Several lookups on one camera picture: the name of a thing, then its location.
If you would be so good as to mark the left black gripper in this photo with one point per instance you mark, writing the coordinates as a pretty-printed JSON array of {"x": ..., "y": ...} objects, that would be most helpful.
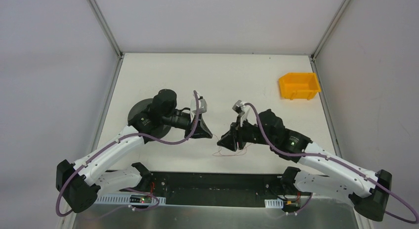
[{"x": 194, "y": 126}]

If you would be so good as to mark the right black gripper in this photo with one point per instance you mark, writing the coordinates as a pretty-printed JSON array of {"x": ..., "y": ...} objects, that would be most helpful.
[{"x": 236, "y": 135}]

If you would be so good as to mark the black cable spool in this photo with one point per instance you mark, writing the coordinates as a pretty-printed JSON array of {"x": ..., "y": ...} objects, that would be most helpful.
[{"x": 143, "y": 117}]

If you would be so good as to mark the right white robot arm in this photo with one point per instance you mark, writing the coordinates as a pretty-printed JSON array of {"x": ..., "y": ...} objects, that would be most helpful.
[{"x": 360, "y": 188}]

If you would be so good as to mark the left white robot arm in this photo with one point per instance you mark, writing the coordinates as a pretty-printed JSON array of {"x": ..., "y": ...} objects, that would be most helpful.
[{"x": 126, "y": 141}]

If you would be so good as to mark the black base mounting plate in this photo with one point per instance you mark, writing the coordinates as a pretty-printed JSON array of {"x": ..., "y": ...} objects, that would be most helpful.
[{"x": 216, "y": 189}]

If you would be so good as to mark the orange plastic bin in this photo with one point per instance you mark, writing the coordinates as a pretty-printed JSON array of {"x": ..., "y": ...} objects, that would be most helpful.
[{"x": 299, "y": 86}]

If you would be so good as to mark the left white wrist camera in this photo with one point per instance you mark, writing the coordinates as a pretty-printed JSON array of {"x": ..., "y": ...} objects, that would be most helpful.
[{"x": 201, "y": 107}]

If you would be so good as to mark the aluminium frame rail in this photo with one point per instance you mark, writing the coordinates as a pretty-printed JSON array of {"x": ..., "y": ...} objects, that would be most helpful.
[{"x": 111, "y": 180}]

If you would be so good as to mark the right white cable duct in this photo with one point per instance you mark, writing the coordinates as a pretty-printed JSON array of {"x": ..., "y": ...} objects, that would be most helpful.
[{"x": 274, "y": 203}]

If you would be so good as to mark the white cable duct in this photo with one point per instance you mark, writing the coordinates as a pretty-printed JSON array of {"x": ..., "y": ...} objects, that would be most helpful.
[
  {"x": 132, "y": 199},
  {"x": 274, "y": 203}
]

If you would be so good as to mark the left white cable duct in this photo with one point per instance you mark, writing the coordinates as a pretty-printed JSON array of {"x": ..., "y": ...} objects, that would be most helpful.
[{"x": 132, "y": 199}]

